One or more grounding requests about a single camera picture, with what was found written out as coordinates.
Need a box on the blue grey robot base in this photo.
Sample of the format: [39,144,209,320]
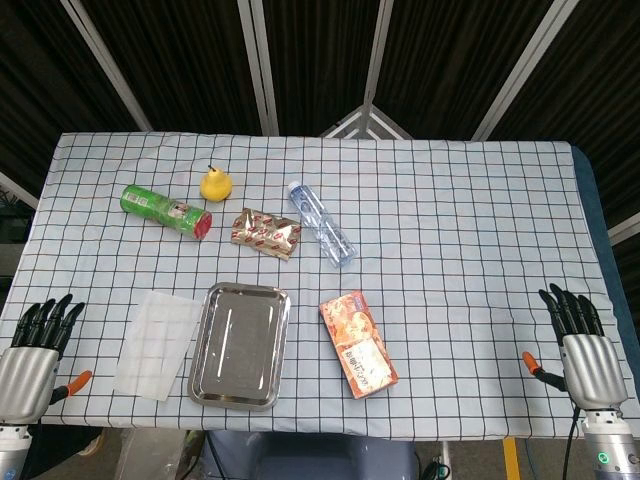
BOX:
[198,430,419,480]

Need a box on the white checked tablecloth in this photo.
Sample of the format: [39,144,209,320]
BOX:
[0,131,628,441]

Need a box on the clear plastic water bottle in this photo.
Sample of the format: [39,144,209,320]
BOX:
[287,180,358,269]

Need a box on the white metal frame stand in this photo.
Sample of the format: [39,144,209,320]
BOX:
[319,104,415,140]

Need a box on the yellow toy pear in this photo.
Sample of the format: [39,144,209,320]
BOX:
[200,164,234,202]

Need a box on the white paper tray liner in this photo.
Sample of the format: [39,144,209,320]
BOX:
[112,290,202,402]

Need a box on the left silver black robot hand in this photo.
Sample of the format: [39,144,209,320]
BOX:
[0,293,94,424]

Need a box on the orange biscuit box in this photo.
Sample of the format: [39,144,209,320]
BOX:
[318,292,400,400]

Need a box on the green chip can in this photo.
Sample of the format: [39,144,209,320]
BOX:
[119,184,213,241]

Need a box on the stainless steel tray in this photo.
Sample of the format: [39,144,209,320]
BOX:
[187,281,293,412]

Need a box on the black cable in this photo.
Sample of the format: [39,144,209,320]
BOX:
[563,406,582,480]

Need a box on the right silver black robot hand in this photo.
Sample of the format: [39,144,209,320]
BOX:
[522,283,628,411]

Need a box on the gold red snack packet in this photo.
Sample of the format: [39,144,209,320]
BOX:
[230,207,303,262]

